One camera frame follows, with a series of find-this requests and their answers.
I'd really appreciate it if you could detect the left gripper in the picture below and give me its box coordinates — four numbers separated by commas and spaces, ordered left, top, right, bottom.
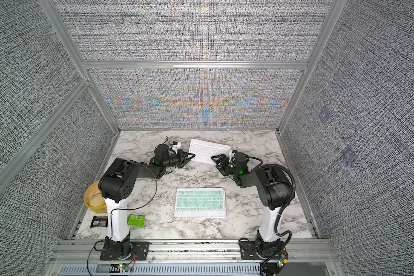
163, 150, 195, 169

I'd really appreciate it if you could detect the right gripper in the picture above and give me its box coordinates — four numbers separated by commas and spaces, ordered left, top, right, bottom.
211, 154, 240, 178

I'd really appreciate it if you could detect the white keyboard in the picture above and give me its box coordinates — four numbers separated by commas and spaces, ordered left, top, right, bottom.
189, 139, 232, 164

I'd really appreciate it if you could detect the green key keyboard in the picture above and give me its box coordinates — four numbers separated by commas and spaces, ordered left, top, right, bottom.
174, 188, 226, 219

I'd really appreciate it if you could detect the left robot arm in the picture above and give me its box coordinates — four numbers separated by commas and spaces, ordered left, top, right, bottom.
98, 149, 196, 261

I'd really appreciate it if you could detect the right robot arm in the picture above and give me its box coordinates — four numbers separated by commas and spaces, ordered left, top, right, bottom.
210, 152, 296, 258

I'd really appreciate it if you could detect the green snack packet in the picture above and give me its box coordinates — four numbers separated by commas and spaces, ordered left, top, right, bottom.
127, 214, 145, 228

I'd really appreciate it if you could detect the yellow bowl with buns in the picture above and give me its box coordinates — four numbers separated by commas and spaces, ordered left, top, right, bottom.
83, 181, 107, 214

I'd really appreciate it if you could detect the black snack packet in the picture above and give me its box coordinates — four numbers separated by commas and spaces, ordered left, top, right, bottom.
90, 216, 108, 228

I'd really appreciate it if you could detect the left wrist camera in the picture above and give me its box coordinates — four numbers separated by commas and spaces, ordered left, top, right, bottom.
154, 141, 182, 162

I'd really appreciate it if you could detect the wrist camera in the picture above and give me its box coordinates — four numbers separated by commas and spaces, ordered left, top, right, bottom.
231, 152, 250, 171
154, 141, 182, 162

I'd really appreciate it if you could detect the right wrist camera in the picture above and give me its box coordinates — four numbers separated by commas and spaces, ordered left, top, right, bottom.
231, 152, 250, 171

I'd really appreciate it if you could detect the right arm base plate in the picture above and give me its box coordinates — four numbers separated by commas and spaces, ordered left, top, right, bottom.
238, 239, 283, 260

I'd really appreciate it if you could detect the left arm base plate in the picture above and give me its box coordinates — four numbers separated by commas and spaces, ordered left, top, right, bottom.
100, 240, 150, 261

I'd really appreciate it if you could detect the aluminium front rail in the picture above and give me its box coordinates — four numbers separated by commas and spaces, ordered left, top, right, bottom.
48, 239, 340, 264

